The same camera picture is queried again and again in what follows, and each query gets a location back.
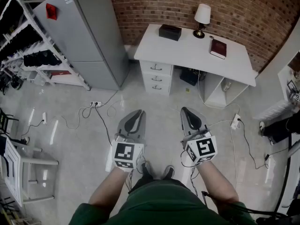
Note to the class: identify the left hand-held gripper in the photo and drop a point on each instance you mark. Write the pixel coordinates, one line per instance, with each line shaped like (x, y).
(127, 151)

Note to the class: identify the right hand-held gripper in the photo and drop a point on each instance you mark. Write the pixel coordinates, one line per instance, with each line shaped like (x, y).
(202, 147)

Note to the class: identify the person's left forearm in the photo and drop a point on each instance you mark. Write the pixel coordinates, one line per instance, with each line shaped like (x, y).
(107, 189)

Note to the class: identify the person's right forearm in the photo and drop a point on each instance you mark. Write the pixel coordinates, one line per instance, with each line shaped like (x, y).
(215, 184)

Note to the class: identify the white desk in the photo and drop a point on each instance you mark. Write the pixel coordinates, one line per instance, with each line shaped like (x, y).
(182, 48)

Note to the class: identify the white power strip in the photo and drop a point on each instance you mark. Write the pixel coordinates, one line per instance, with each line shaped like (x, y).
(235, 122)
(96, 104)

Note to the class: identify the person's left shoe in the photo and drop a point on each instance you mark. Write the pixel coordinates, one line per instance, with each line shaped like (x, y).
(145, 170)

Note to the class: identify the person's shoe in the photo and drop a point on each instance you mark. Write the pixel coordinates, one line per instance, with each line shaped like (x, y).
(145, 170)
(169, 171)

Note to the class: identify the person's right shoe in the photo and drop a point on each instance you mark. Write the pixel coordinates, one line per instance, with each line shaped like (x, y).
(169, 171)

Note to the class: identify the person's black trousers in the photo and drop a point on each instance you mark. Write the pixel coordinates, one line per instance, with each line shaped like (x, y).
(146, 181)

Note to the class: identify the dark red book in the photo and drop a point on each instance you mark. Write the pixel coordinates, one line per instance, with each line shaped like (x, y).
(218, 48)

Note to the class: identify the person's green shirt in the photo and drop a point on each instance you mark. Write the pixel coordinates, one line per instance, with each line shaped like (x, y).
(159, 207)

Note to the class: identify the black tissue box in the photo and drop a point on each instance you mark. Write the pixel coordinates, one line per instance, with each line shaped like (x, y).
(170, 32)

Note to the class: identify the grey refrigerator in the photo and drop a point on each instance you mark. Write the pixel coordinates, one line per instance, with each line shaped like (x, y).
(82, 39)

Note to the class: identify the white shade table lamp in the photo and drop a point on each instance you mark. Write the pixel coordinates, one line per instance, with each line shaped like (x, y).
(202, 14)

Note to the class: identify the black clothes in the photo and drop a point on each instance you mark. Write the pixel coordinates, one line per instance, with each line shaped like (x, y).
(39, 58)

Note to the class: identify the white shelf rack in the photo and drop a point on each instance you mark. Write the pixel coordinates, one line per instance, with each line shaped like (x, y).
(44, 41)

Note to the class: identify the white side table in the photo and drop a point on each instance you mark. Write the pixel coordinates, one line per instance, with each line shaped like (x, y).
(14, 165)

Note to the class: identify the black chair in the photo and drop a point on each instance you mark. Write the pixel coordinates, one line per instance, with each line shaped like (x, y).
(4, 123)

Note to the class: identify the red note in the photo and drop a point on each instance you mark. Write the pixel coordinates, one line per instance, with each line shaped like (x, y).
(51, 11)

